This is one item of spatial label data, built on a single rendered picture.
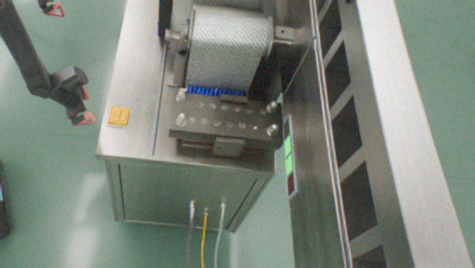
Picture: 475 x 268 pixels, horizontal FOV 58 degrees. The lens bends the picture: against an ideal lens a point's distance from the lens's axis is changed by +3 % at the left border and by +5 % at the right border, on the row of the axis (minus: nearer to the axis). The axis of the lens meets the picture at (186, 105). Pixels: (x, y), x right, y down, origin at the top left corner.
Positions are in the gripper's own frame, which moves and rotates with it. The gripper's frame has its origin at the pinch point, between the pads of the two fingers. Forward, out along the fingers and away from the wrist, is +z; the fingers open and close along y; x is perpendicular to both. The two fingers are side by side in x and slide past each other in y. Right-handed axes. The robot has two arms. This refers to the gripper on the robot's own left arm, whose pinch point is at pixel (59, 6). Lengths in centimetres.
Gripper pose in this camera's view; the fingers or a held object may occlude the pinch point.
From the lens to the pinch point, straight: 175.1
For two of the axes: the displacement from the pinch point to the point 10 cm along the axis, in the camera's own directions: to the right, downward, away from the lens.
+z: 3.8, 3.4, 8.6
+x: -8.6, 4.7, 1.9
